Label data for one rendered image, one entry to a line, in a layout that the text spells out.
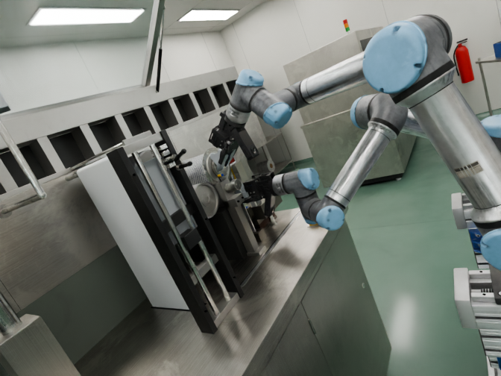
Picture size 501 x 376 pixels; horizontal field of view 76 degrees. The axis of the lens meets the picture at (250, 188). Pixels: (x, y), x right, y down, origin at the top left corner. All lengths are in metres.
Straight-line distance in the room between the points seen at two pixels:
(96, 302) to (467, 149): 1.14
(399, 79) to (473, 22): 4.72
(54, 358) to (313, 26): 5.38
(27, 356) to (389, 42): 0.96
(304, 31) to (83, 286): 5.15
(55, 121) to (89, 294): 0.59
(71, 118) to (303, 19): 4.83
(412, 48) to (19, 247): 1.11
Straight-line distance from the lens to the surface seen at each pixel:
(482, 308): 1.01
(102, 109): 1.38
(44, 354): 0.93
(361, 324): 1.48
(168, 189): 0.89
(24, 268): 1.17
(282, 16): 5.90
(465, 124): 0.70
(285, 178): 1.10
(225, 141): 1.06
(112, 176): 1.00
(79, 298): 1.23
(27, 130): 1.24
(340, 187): 1.00
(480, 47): 5.39
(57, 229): 1.20
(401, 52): 0.66
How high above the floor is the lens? 1.42
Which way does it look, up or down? 14 degrees down
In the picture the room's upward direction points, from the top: 23 degrees counter-clockwise
